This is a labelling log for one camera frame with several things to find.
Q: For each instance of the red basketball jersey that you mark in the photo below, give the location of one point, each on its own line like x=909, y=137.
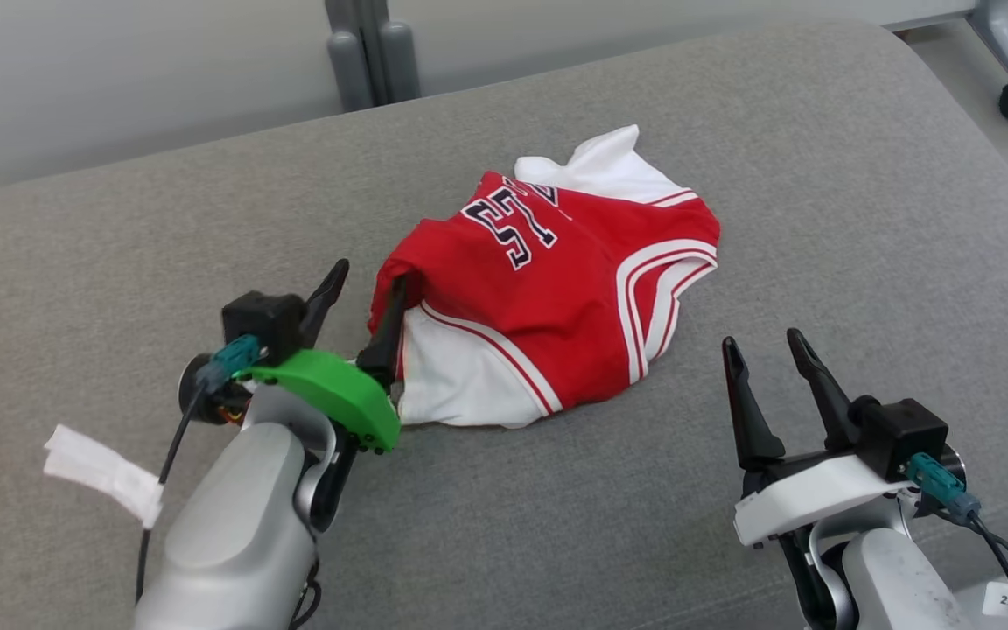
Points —
x=556, y=297

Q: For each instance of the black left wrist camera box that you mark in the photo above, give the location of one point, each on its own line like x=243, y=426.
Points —
x=263, y=319

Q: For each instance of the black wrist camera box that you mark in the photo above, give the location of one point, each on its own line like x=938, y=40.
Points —
x=263, y=319
x=906, y=433

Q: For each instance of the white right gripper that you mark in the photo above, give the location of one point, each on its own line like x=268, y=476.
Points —
x=819, y=494

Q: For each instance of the white fabric strip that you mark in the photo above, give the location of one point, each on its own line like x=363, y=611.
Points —
x=101, y=472

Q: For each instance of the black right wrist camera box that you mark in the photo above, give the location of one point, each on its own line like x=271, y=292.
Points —
x=906, y=433

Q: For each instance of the grey partition post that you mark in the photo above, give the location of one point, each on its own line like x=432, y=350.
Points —
x=373, y=61

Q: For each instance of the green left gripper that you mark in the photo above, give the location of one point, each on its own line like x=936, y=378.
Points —
x=338, y=394

